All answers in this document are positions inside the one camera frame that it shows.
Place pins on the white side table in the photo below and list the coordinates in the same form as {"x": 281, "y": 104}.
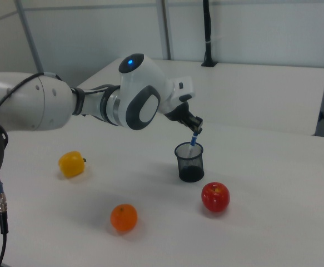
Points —
{"x": 256, "y": 91}

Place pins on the orange fruit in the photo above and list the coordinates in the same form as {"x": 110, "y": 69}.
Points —
{"x": 124, "y": 217}

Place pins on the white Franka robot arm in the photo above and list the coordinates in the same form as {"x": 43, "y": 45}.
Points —
{"x": 139, "y": 83}

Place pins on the red apple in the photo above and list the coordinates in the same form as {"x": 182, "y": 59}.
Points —
{"x": 216, "y": 197}

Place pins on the yellow bell pepper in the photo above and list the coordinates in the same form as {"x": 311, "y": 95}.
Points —
{"x": 71, "y": 164}

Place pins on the black camera pole with clamp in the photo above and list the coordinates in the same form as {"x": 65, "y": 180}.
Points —
{"x": 207, "y": 33}

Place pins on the white marker pen blue cap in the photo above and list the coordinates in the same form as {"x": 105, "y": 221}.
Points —
{"x": 193, "y": 142}

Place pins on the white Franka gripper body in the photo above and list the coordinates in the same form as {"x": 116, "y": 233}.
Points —
{"x": 178, "y": 91}

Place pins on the black mesh pen cup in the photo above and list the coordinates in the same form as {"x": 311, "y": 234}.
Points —
{"x": 191, "y": 167}

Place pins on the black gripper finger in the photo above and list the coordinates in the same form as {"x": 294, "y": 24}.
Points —
{"x": 189, "y": 125}
{"x": 196, "y": 121}

